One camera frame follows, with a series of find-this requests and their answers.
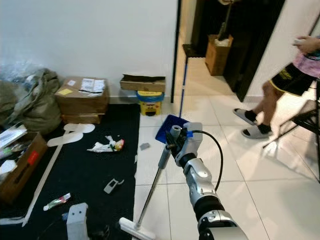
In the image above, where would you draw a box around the silver handled white broom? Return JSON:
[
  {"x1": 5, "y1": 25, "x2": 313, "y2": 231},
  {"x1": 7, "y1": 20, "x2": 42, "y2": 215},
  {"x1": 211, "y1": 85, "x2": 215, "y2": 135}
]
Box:
[{"x1": 119, "y1": 125, "x2": 182, "y2": 240}]

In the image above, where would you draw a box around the white floor strip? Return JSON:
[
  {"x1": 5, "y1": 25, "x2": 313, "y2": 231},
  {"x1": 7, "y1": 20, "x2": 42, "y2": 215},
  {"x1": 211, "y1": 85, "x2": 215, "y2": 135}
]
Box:
[{"x1": 22, "y1": 145, "x2": 63, "y2": 227}]

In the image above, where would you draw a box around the yellow bucket with blue band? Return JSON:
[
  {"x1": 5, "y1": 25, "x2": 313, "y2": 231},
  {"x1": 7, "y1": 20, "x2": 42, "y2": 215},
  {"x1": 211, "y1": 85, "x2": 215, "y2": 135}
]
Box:
[{"x1": 136, "y1": 90, "x2": 165, "y2": 117}]

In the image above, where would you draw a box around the yellow snack packet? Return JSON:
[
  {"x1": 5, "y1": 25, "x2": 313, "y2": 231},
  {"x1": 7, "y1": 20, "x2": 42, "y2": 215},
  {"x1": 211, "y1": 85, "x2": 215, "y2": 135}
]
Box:
[{"x1": 109, "y1": 136, "x2": 126, "y2": 152}]

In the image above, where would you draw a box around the small torn cardboard box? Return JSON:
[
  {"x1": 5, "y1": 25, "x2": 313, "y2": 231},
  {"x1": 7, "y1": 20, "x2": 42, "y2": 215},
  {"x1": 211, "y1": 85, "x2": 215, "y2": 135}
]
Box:
[{"x1": 120, "y1": 74, "x2": 167, "y2": 93}]

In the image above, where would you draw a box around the white crumpled wrapper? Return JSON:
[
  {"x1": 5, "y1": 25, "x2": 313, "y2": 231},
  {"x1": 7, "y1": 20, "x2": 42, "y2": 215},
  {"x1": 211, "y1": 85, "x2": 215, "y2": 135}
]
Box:
[{"x1": 86, "y1": 141, "x2": 113, "y2": 153}]

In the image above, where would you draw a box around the grey hook clip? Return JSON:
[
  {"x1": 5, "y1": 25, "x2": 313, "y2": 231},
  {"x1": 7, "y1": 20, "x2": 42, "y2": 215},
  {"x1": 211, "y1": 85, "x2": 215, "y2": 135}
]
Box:
[{"x1": 103, "y1": 178, "x2": 125, "y2": 195}]

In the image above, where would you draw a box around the thin flattened cardboard box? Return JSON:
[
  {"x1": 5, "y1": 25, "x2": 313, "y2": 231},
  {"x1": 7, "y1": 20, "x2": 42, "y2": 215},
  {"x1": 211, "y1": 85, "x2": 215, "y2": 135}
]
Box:
[{"x1": 61, "y1": 114, "x2": 102, "y2": 125}]

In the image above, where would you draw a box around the small black foam mat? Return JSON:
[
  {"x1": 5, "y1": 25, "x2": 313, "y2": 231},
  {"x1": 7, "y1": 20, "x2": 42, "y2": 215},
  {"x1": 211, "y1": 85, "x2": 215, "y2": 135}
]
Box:
[{"x1": 181, "y1": 44, "x2": 196, "y2": 58}]

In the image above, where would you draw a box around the tall open cardboard box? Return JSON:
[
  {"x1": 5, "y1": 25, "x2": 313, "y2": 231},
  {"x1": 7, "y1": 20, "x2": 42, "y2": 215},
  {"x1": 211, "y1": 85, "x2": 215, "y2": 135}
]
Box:
[{"x1": 205, "y1": 34, "x2": 234, "y2": 77}]

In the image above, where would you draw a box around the sealed cardboard box with labels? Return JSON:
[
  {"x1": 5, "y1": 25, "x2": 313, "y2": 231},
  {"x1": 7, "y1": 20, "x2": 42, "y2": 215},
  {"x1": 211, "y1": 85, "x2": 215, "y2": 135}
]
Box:
[{"x1": 55, "y1": 76, "x2": 110, "y2": 116}]

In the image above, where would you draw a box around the black cabinet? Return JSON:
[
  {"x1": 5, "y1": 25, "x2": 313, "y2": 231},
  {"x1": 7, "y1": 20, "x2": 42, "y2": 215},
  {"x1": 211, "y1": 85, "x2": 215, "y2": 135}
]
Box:
[{"x1": 190, "y1": 0, "x2": 246, "y2": 58}]

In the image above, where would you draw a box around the black door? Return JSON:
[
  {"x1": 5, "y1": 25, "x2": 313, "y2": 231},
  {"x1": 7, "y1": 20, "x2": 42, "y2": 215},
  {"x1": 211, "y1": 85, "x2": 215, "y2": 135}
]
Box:
[{"x1": 222, "y1": 0, "x2": 286, "y2": 102}]

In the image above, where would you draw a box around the white green red tube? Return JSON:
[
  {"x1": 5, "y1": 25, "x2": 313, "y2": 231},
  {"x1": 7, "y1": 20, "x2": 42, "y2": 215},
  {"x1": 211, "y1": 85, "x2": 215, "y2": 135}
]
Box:
[{"x1": 43, "y1": 193, "x2": 72, "y2": 212}]

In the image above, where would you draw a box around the person in black shorts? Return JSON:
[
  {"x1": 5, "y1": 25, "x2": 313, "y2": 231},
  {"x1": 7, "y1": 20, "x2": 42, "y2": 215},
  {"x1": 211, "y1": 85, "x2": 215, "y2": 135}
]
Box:
[{"x1": 232, "y1": 35, "x2": 320, "y2": 140}]

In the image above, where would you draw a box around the olive green fabric sack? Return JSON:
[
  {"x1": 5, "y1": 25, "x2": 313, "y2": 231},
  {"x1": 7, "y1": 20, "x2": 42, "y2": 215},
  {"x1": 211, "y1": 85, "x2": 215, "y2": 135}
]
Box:
[{"x1": 0, "y1": 69, "x2": 63, "y2": 135}]

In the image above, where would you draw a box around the open cardboard box red label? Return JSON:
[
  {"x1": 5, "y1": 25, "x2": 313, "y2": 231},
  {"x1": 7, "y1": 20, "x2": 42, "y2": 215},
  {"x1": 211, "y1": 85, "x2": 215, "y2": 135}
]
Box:
[{"x1": 0, "y1": 125, "x2": 48, "y2": 205}]

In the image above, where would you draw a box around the white flat booklet box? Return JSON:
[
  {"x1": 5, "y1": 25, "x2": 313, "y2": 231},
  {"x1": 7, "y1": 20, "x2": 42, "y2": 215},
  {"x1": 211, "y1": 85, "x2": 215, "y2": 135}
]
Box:
[{"x1": 0, "y1": 125, "x2": 28, "y2": 146}]

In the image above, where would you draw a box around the clear plastic bag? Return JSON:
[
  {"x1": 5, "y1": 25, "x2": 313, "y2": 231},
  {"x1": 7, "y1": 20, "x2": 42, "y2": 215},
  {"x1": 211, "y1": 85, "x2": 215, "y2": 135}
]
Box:
[{"x1": 0, "y1": 60, "x2": 41, "y2": 83}]

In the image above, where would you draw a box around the blue long handled dustpan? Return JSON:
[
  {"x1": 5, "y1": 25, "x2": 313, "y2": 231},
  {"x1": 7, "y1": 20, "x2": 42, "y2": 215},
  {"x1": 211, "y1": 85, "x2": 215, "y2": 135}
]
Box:
[{"x1": 155, "y1": 55, "x2": 191, "y2": 145}]

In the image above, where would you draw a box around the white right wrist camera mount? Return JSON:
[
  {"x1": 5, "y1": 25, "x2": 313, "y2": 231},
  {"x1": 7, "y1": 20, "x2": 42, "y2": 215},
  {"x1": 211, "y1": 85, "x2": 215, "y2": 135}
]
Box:
[{"x1": 182, "y1": 121, "x2": 203, "y2": 156}]

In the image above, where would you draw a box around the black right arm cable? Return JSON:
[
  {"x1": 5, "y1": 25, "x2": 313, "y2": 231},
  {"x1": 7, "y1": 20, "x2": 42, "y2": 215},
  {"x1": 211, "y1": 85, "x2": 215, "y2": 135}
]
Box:
[{"x1": 190, "y1": 130, "x2": 224, "y2": 193}]

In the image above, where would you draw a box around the black door frame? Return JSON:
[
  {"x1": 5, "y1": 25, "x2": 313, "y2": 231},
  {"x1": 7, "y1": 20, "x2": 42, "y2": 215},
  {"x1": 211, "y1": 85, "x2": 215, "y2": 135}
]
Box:
[{"x1": 171, "y1": 0, "x2": 183, "y2": 104}]

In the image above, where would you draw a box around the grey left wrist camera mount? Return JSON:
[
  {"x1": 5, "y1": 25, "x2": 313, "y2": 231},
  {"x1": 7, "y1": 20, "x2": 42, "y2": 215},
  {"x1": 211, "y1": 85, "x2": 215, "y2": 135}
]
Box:
[{"x1": 66, "y1": 202, "x2": 90, "y2": 240}]

